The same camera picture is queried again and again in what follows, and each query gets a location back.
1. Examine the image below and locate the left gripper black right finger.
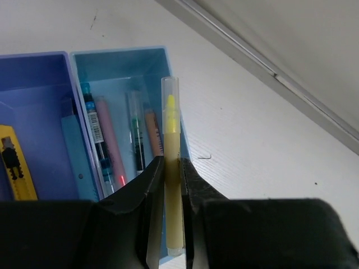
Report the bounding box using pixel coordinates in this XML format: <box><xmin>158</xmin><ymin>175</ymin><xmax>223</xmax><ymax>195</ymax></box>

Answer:
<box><xmin>180</xmin><ymin>158</ymin><xmax>358</xmax><ymax>268</ymax></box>

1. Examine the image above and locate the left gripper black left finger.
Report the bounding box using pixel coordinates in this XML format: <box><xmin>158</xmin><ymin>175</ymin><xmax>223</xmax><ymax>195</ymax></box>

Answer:
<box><xmin>1</xmin><ymin>156</ymin><xmax>164</xmax><ymax>268</ymax></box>

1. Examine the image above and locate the orange pink pen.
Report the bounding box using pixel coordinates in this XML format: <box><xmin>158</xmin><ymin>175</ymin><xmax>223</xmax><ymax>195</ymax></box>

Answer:
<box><xmin>144</xmin><ymin>103</ymin><xmax>163</xmax><ymax>157</ymax></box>

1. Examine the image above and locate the cream yellow pen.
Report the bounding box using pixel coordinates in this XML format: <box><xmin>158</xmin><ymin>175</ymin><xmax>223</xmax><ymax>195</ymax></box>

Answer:
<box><xmin>161</xmin><ymin>76</ymin><xmax>184</xmax><ymax>257</ymax></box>

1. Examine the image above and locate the green clear pen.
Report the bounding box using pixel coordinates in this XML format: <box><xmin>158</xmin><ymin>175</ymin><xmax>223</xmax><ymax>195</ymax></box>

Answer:
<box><xmin>126</xmin><ymin>90</ymin><xmax>146</xmax><ymax>175</ymax></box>

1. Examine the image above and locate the light blue plastic bin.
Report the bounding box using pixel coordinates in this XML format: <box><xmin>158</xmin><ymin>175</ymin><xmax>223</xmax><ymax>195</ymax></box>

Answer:
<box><xmin>69</xmin><ymin>46</ymin><xmax>192</xmax><ymax>267</ymax></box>

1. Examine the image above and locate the dark blue plastic bin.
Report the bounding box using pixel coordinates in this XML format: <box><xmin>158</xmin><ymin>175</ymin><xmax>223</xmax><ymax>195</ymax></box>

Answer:
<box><xmin>1</xmin><ymin>52</ymin><xmax>98</xmax><ymax>200</ymax></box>

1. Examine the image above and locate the aluminium rail right side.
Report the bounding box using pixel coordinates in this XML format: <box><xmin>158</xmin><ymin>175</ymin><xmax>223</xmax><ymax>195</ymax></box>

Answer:
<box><xmin>158</xmin><ymin>1</ymin><xmax>358</xmax><ymax>154</ymax></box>

